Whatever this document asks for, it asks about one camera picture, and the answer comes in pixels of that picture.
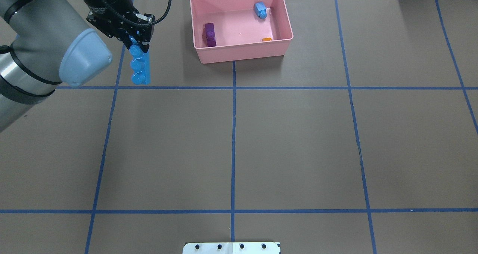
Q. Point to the light blue toy block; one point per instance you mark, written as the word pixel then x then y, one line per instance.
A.
pixel 260 10

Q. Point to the purple toy block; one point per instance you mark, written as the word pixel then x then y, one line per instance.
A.
pixel 209 35

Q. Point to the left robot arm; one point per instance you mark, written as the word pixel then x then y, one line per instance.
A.
pixel 55 45

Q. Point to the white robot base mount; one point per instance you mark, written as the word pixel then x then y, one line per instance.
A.
pixel 232 248

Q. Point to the pink plastic box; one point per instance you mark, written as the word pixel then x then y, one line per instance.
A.
pixel 239 31

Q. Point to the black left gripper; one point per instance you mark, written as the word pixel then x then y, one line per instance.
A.
pixel 105 0

